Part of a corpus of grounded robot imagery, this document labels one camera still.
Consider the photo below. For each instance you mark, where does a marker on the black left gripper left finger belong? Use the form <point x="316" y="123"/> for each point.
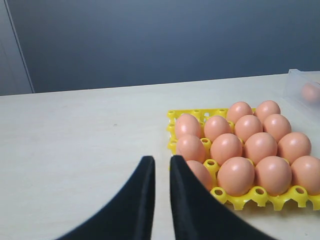
<point x="129" y="215"/>

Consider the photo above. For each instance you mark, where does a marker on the yellow plastic egg tray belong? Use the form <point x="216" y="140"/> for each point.
<point x="257" y="193"/>

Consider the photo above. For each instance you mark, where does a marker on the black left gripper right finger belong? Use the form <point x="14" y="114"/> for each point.
<point x="197" y="215"/>

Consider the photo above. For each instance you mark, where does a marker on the brown egg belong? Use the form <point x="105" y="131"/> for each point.
<point x="191" y="148"/>
<point x="306" y="173"/>
<point x="274" y="174"/>
<point x="277" y="125"/>
<point x="187" y="124"/>
<point x="259" y="146"/>
<point x="247" y="126"/>
<point x="238" y="110"/>
<point x="293" y="146"/>
<point x="265" y="109"/>
<point x="202" y="174"/>
<point x="311" y="92"/>
<point x="236" y="176"/>
<point x="216" y="126"/>
<point x="226" y="146"/>

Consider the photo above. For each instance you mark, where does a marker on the clear plastic bin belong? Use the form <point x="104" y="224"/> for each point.
<point x="295" y="81"/>

